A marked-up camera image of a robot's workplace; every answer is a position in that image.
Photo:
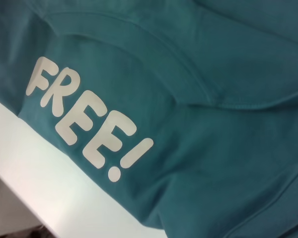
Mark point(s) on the teal blue shirt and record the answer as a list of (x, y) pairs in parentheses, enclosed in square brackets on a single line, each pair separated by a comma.
[(188, 99)]

